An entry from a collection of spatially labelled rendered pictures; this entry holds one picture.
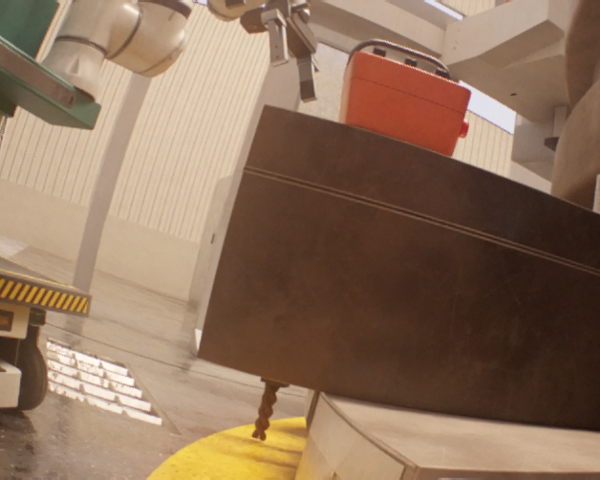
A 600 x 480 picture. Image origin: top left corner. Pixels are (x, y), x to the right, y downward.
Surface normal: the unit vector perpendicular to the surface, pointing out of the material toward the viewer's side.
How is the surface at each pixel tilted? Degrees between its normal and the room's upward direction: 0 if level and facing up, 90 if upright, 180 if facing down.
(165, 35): 99
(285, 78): 90
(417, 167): 90
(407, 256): 90
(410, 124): 97
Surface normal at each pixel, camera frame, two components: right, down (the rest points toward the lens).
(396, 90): 0.07, 0.03
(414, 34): 0.39, 0.00
